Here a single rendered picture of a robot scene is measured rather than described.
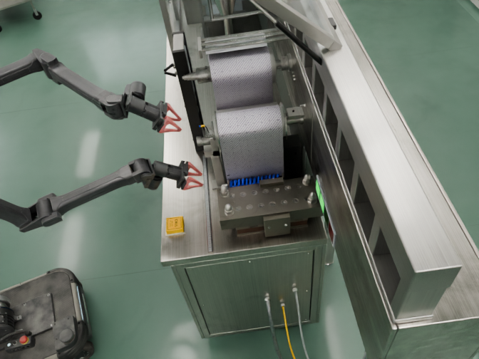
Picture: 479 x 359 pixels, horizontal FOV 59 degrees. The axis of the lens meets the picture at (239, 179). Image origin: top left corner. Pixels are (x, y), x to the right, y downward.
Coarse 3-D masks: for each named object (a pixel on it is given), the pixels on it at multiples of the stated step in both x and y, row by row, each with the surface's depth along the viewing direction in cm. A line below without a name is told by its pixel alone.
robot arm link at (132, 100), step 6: (132, 96) 146; (138, 96) 149; (126, 102) 146; (132, 102) 144; (138, 102) 146; (144, 102) 147; (126, 108) 146; (132, 108) 145; (138, 108) 146; (138, 114) 147
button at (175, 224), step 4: (180, 216) 176; (168, 220) 175; (172, 220) 175; (176, 220) 175; (180, 220) 175; (168, 224) 174; (172, 224) 174; (176, 224) 173; (180, 224) 173; (168, 228) 173; (172, 228) 172; (176, 228) 172; (180, 228) 172; (168, 232) 172; (172, 232) 173; (176, 232) 173
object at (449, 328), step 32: (352, 32) 162; (384, 96) 135; (320, 128) 130; (320, 160) 137; (416, 160) 115; (352, 224) 107; (448, 224) 101; (352, 256) 112; (352, 288) 117; (448, 288) 91; (384, 320) 91; (448, 320) 86; (384, 352) 95; (416, 352) 98; (448, 352) 100
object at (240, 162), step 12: (264, 144) 159; (276, 144) 160; (228, 156) 162; (240, 156) 163; (252, 156) 164; (264, 156) 164; (276, 156) 165; (228, 168) 167; (240, 168) 168; (252, 168) 169; (264, 168) 169; (276, 168) 170
